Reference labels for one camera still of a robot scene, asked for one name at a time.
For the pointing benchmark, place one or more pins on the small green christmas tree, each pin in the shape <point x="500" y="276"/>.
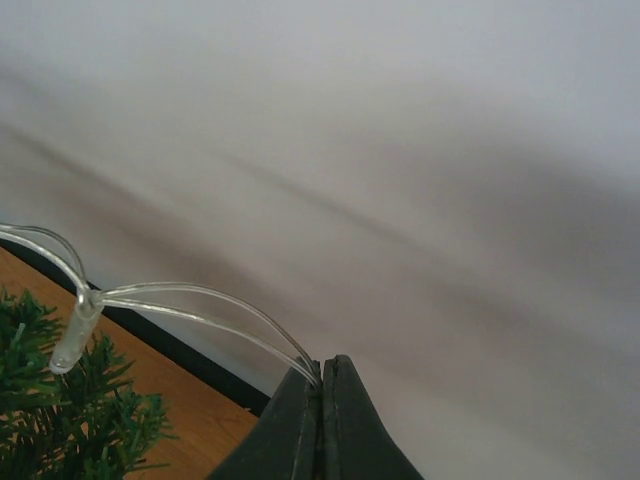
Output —
<point x="87" y="424"/>

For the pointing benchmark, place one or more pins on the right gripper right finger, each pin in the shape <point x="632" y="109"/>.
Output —
<point x="356" y="443"/>

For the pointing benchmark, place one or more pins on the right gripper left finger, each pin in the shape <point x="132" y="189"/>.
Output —
<point x="282" y="444"/>

